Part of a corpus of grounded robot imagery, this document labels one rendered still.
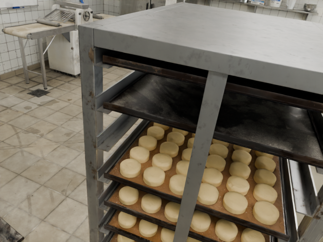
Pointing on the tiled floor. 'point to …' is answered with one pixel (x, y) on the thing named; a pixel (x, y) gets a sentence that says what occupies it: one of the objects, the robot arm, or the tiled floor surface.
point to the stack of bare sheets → (8, 233)
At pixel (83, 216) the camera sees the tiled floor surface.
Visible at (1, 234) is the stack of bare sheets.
